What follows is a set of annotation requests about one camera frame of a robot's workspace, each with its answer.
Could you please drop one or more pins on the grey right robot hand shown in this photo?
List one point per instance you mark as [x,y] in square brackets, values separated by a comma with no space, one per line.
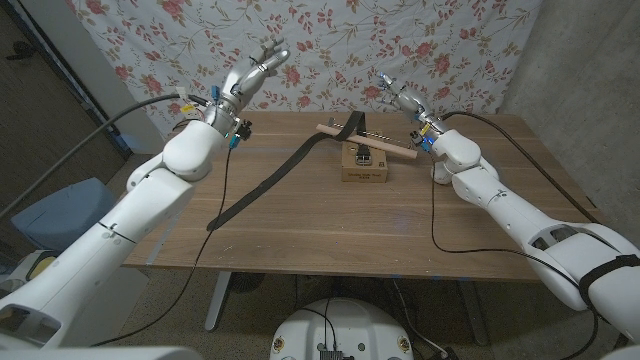
[412,102]

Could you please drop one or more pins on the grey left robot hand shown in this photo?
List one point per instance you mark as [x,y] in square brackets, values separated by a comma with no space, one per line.
[242,85]

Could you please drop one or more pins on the wooden stick with metal clips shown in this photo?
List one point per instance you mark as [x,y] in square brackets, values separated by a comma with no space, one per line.
[370,141]

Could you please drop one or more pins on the black leather belt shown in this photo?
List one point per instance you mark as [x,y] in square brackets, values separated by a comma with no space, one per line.
[280,175]

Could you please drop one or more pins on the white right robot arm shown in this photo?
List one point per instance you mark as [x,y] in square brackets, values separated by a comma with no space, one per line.
[540,220]

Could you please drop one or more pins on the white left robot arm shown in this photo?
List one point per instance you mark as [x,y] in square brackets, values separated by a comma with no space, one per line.
[110,225]

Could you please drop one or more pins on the brown cardboard package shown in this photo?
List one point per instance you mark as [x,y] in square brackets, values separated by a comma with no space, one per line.
[364,167]

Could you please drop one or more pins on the white power box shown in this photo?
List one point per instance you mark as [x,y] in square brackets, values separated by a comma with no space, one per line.
[186,114]

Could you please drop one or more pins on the floral backdrop cloth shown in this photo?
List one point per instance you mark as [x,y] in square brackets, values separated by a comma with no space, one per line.
[350,50]

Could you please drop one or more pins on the grey table leg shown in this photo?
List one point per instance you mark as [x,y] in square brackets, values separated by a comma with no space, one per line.
[217,300]
[472,310]

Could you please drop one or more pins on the black door hook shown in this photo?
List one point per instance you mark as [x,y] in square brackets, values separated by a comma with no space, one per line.
[22,49]

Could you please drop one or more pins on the blue plastic bin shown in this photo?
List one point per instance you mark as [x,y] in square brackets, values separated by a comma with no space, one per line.
[60,215]

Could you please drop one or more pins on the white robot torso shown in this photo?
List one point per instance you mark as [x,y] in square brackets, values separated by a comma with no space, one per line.
[345,330]

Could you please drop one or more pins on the black yellow foot pedal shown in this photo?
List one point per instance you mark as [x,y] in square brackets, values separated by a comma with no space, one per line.
[40,265]

